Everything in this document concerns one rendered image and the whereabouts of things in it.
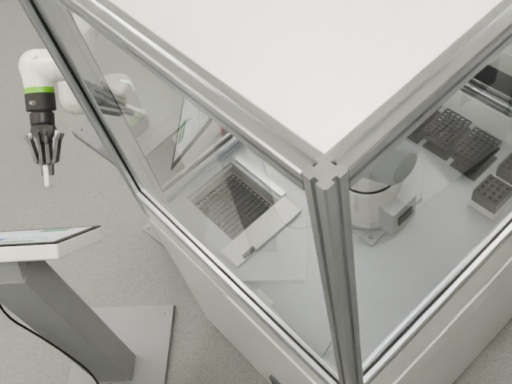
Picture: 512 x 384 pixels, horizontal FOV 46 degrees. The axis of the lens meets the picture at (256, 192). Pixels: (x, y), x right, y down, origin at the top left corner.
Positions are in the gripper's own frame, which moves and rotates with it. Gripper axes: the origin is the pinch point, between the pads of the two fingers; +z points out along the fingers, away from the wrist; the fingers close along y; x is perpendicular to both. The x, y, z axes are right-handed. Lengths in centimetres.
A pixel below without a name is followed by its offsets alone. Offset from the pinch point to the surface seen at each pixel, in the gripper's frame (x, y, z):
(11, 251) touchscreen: -24.7, -0.5, 20.1
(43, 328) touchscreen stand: 15, -16, 55
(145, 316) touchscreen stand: 83, -3, 71
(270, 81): -98, 86, -13
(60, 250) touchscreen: -23.1, 13.6, 20.6
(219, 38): -92, 78, -21
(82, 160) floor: 148, -56, -3
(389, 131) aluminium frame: -108, 100, -5
